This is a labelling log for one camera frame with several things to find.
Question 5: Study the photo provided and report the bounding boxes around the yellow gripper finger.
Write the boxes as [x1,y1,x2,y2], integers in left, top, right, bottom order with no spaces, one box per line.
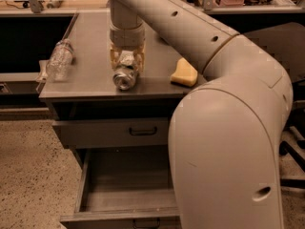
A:
[132,47,145,73]
[110,47,122,70]

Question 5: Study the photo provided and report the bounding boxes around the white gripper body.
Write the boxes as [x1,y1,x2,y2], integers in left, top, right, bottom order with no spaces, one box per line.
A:
[110,24,145,51]

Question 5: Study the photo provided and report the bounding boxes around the green 7up can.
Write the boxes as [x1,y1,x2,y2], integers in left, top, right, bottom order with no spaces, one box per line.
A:
[112,52,139,92]

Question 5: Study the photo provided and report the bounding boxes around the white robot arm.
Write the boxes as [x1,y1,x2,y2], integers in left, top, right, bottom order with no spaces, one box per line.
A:
[111,0,293,229]

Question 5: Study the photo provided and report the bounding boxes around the upper grey drawer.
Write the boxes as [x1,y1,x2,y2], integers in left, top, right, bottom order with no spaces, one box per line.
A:
[52,118,169,149]

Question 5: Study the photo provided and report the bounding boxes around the grey metal drawer cabinet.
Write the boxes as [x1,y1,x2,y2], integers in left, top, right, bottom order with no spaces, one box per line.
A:
[38,10,208,229]

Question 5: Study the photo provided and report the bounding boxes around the open middle drawer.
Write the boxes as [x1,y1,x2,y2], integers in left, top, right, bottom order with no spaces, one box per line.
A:
[60,146,182,229]

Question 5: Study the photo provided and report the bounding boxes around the yellow sponge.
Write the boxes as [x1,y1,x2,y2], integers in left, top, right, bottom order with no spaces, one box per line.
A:
[170,58,198,87]

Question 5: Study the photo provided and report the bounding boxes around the clear plastic water bottle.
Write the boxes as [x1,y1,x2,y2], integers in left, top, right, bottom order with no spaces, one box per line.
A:
[47,38,73,82]

